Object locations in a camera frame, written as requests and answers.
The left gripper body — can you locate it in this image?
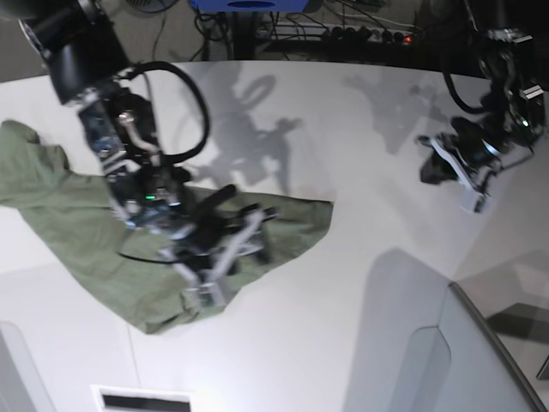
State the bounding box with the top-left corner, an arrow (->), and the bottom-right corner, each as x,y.
416,118 -> 514,192

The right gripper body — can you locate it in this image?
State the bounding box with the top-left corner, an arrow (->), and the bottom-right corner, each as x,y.
160,203 -> 277,290

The green t-shirt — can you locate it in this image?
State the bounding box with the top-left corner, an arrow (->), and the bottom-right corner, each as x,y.
1,120 -> 334,335

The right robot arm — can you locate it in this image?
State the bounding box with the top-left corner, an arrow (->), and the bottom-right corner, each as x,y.
1,1 -> 276,292

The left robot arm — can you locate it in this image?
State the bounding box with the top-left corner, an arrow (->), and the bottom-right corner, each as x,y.
417,1 -> 547,196

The black power strip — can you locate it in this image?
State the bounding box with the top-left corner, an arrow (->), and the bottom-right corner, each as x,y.
256,21 -> 420,45

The blue box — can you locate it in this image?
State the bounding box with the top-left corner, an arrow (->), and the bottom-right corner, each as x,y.
191,0 -> 308,13

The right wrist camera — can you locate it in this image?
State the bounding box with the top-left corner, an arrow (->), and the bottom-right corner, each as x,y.
184,280 -> 232,308

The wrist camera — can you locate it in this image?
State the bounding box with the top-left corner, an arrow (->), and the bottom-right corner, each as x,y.
459,190 -> 490,214
184,280 -> 232,308

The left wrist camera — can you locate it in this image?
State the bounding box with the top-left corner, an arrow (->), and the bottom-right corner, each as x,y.
459,190 -> 490,214

